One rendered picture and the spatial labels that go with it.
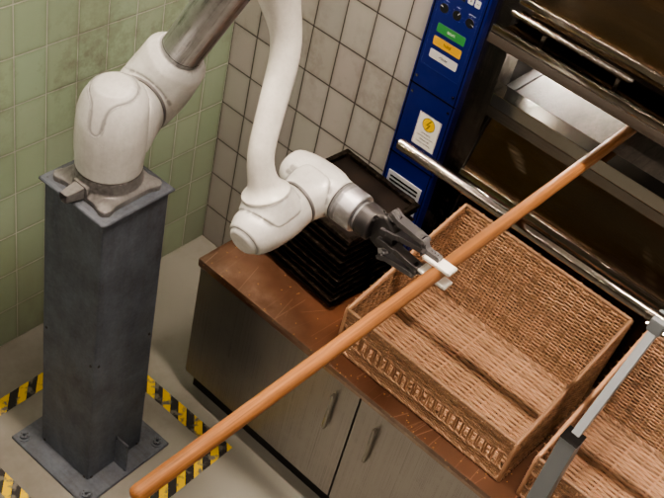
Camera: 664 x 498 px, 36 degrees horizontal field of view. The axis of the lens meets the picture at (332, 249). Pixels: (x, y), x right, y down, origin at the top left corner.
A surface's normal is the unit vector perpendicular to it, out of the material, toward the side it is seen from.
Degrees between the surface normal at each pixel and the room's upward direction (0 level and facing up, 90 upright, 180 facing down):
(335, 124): 90
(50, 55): 90
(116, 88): 6
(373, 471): 90
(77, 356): 90
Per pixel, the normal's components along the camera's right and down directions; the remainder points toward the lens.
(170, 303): 0.19, -0.72
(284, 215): 0.61, 0.20
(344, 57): -0.65, 0.41
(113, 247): 0.75, 0.54
